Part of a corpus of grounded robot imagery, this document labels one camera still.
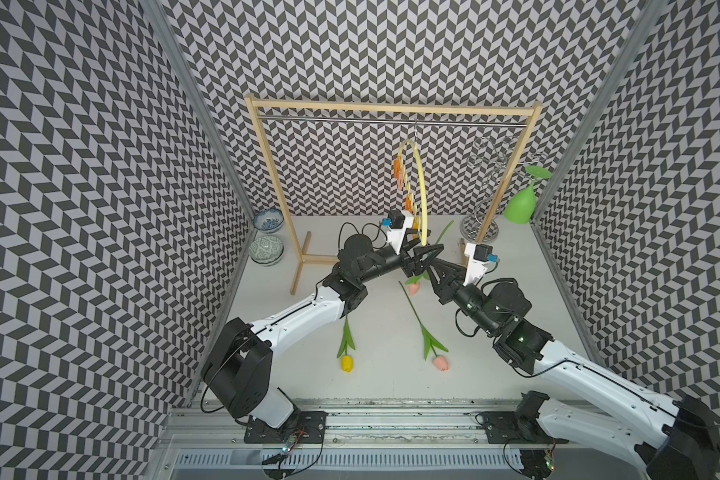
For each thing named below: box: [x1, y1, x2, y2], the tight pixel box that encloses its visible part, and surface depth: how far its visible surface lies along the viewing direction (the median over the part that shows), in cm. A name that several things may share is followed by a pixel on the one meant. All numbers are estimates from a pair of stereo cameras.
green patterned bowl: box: [248, 236, 285, 264], surface depth 107 cm
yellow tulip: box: [337, 315, 356, 373], surface depth 87 cm
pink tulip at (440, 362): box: [398, 280, 450, 372], surface depth 87 cm
